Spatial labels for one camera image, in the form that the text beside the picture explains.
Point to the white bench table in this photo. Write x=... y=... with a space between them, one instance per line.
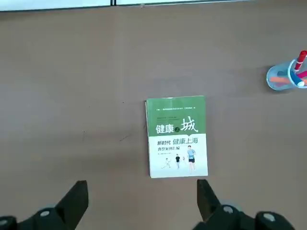
x=48 y=3
x=144 y=2

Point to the red marker pen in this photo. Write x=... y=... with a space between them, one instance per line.
x=301 y=60

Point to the green and white book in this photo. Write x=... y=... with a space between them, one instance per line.
x=177 y=119

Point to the clear plastic pen cup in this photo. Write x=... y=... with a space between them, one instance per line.
x=275 y=87

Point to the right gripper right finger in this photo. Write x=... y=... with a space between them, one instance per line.
x=220 y=218

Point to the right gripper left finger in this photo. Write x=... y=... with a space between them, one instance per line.
x=60 y=215

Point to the orange marker pen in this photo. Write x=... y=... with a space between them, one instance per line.
x=279 y=79

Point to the blue marker white cap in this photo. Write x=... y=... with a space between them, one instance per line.
x=301 y=83

